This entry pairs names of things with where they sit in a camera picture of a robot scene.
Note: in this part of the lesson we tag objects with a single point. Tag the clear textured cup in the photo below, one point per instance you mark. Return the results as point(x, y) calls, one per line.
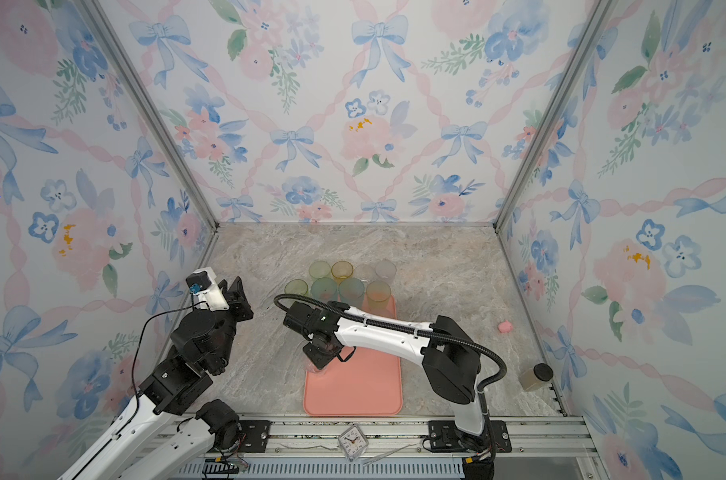
point(385, 270)

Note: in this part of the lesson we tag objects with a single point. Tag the clear frosted cup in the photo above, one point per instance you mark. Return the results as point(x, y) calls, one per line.
point(365, 273)

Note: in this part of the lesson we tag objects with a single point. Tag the corner aluminium post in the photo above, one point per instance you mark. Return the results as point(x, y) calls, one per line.
point(588, 39)
point(96, 19)

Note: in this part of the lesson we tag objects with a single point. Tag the small jar dark lid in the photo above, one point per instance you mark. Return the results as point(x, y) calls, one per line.
point(536, 377)

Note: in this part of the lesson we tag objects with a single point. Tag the teal textured cup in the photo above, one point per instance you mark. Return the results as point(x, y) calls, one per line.
point(352, 292)
point(324, 289)

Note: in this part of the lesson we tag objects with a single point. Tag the aluminium front rail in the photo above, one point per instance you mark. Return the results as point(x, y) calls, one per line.
point(293, 448)

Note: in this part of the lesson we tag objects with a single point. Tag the small white clock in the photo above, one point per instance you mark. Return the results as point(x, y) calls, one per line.
point(353, 442)

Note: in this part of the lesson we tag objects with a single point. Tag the bright green glass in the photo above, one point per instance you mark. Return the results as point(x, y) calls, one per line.
point(296, 287)

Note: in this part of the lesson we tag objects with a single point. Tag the yellow green cup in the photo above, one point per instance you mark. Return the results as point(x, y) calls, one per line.
point(378, 295)

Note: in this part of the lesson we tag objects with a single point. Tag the pink rectangular tray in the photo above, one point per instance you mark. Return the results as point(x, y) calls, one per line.
point(368, 385)

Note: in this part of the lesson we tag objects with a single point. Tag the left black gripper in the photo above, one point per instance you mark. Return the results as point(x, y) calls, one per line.
point(237, 304)

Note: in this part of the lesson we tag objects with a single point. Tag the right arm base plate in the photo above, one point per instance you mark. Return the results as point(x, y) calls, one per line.
point(445, 437)

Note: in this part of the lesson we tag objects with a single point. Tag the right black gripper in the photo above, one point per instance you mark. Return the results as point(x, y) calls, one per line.
point(319, 363)

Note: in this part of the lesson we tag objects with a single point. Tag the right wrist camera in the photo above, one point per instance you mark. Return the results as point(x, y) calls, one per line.
point(311, 322)

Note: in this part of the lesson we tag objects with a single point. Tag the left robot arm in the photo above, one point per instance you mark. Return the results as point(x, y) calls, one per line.
point(159, 396)

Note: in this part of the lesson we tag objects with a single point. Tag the small pink toy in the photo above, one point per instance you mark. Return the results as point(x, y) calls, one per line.
point(505, 327)

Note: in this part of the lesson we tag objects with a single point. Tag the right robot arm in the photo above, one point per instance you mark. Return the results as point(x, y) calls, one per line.
point(445, 353)

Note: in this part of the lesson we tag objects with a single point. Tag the amber yellow cup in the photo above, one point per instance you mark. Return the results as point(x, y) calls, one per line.
point(342, 270)

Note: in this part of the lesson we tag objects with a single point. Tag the left corner aluminium post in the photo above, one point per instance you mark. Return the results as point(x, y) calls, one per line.
point(96, 19)

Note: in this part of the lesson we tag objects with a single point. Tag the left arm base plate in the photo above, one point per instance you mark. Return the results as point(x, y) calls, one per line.
point(244, 436)

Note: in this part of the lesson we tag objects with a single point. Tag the light green textured cup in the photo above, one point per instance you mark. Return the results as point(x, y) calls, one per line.
point(319, 269)

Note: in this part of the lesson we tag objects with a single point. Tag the right corner aluminium post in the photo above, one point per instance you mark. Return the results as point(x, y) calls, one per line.
point(588, 39)

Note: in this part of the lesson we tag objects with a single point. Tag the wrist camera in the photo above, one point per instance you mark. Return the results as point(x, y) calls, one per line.
point(206, 290)
point(311, 322)

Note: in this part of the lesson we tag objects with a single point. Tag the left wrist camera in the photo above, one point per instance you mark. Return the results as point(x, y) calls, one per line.
point(206, 290)

